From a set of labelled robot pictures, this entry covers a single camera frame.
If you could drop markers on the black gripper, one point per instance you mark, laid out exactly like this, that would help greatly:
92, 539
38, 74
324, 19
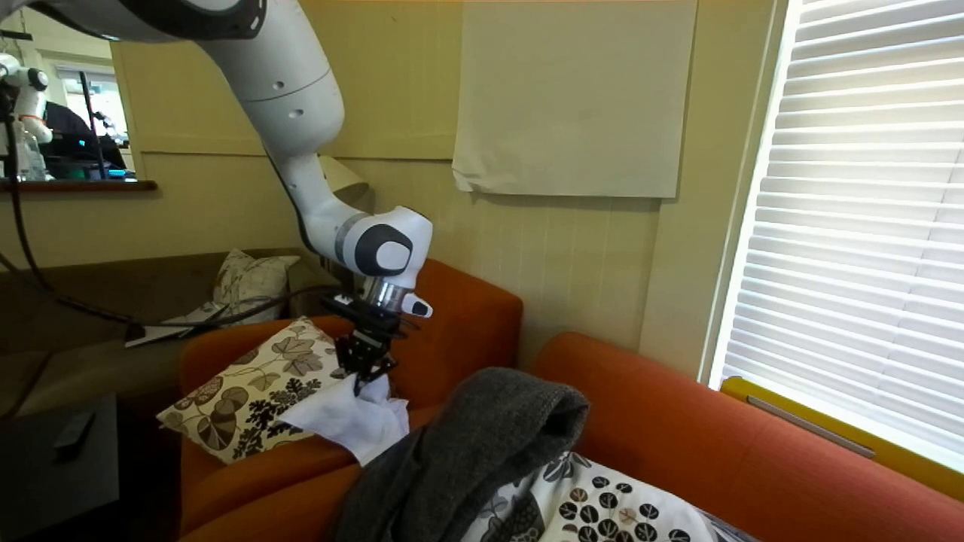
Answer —
364, 357

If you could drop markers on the white towel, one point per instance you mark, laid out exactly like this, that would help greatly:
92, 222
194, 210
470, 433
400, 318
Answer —
350, 424

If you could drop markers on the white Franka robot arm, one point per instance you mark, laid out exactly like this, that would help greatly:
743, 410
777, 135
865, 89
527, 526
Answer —
282, 90

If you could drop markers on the dark grey towel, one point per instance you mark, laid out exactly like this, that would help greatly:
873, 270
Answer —
470, 439

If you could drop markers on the brown sofa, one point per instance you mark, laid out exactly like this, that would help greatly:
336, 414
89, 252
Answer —
81, 301

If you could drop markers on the orange armchair with grey towel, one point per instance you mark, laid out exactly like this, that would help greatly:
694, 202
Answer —
704, 400

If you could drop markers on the orange armchair with leaf pillow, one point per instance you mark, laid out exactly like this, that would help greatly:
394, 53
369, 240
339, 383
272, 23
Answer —
461, 320

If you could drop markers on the leaf print pillow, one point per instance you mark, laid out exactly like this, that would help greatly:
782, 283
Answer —
250, 391

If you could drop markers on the pale patterned pillow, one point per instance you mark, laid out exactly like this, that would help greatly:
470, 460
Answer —
250, 281

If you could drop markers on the white lamp shade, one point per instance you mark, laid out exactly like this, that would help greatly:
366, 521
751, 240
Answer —
350, 183

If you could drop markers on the stack of papers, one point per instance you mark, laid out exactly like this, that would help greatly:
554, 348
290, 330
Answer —
170, 330

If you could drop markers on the black dotted white pillow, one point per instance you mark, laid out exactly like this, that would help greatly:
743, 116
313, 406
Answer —
605, 508

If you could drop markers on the black remote control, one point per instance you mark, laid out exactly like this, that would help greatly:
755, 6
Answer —
73, 430

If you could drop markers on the dark side table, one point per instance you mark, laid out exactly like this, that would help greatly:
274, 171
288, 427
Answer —
39, 484

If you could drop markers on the brown wooden ledge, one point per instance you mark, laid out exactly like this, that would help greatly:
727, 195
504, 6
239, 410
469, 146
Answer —
81, 186

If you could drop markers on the yellow strip at window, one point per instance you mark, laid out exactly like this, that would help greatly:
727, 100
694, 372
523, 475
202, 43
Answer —
794, 406

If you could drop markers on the white humanoid robot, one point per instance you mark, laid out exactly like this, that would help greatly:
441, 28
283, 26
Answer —
26, 121

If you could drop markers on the white window blinds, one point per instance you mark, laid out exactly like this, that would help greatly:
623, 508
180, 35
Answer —
862, 199

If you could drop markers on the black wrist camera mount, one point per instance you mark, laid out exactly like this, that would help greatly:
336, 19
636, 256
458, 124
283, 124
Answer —
364, 313

